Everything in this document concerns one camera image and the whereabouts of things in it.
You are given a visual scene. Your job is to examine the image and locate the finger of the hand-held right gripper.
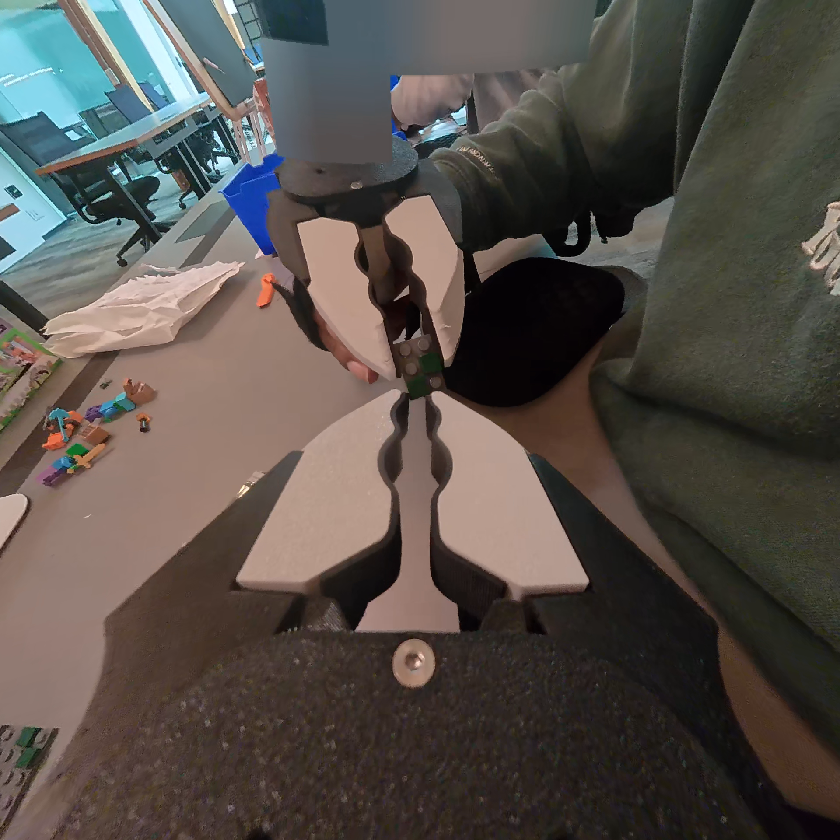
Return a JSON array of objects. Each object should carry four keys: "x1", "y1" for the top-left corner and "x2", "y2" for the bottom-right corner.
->
[
  {"x1": 297, "y1": 214, "x2": 416, "y2": 383},
  {"x1": 393, "y1": 196, "x2": 464, "y2": 370}
]

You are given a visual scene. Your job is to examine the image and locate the pile of colourful brick figures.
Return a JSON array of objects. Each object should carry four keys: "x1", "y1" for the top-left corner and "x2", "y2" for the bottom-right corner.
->
[{"x1": 38, "y1": 377, "x2": 160, "y2": 488}]

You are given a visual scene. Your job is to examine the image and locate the person's right hand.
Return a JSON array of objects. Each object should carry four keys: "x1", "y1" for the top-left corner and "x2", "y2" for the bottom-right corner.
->
[{"x1": 314, "y1": 325, "x2": 396, "y2": 385}]

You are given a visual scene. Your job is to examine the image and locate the white crumpled bag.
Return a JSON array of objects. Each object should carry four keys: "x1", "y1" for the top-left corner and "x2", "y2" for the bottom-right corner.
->
[{"x1": 42, "y1": 259, "x2": 245, "y2": 359}]

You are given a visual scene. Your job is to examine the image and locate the wooden office table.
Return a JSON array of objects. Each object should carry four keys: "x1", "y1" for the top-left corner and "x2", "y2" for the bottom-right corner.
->
[{"x1": 36, "y1": 91, "x2": 219, "y2": 181}]

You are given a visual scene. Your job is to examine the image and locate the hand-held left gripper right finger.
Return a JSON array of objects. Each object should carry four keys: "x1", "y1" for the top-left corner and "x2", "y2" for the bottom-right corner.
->
[{"x1": 432, "y1": 393, "x2": 590, "y2": 595}]

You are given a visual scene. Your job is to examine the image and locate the black quilted wrist rest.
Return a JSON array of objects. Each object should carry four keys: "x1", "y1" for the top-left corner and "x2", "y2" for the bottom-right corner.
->
[{"x1": 445, "y1": 256, "x2": 628, "y2": 409}]

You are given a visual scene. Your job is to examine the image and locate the grey green brick tower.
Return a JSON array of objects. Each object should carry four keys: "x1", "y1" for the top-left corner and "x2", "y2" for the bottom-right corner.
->
[{"x1": 0, "y1": 724, "x2": 61, "y2": 830}]

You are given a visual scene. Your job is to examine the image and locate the black office chair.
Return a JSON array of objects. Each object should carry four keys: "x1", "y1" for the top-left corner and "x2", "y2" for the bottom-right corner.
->
[{"x1": 0, "y1": 111, "x2": 162, "y2": 266}]

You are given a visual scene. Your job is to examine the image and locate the green toy box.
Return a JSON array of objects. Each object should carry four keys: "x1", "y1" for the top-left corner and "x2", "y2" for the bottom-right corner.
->
[{"x1": 0, "y1": 321, "x2": 61, "y2": 430}]

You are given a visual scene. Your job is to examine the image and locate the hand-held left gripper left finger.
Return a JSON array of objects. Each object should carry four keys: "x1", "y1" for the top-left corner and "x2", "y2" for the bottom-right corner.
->
[{"x1": 235, "y1": 390, "x2": 405, "y2": 594}]

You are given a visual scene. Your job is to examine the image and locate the white lamp base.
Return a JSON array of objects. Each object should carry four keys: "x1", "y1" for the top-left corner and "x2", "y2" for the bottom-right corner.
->
[{"x1": 0, "y1": 493, "x2": 31, "y2": 553}]

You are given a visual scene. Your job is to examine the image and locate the blue plastic bin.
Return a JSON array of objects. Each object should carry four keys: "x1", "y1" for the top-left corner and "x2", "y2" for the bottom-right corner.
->
[{"x1": 220, "y1": 154, "x2": 284, "y2": 258}]

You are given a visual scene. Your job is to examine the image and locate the small grey green brick assembly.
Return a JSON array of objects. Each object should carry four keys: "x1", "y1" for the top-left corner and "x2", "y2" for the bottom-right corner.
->
[{"x1": 398, "y1": 335, "x2": 448, "y2": 400}]

